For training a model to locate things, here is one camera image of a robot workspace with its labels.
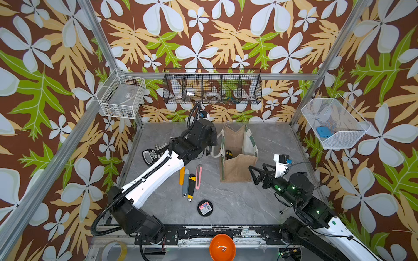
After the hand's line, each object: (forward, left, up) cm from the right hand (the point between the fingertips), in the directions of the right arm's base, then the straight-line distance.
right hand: (254, 166), depth 68 cm
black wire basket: (+52, +17, +6) cm, 55 cm away
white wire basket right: (+24, -46, +1) cm, 52 cm away
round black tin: (-10, +21, -24) cm, 33 cm away
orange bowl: (-27, +13, -25) cm, 39 cm away
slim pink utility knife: (+10, +25, -25) cm, 37 cm away
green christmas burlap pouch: (+25, 0, -27) cm, 37 cm away
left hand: (+16, +17, +6) cm, 24 cm away
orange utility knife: (+8, +35, -25) cm, 44 cm away
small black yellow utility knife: (+22, +7, -24) cm, 33 cm away
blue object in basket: (+20, -39, 0) cm, 44 cm away
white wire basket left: (+38, +66, +9) cm, 77 cm away
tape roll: (-29, +56, -24) cm, 68 cm away
